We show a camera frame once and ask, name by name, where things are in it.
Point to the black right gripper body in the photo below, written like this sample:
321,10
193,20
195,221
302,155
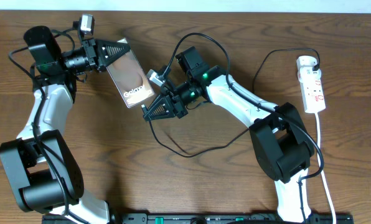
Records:
177,102

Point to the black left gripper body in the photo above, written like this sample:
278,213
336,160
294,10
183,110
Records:
92,54

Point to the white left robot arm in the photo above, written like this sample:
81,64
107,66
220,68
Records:
42,172

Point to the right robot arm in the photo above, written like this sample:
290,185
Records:
282,146

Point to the white USB charger adapter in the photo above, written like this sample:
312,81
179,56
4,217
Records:
307,65

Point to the white power strip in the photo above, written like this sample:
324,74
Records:
311,89

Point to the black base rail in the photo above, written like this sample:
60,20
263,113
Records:
142,218

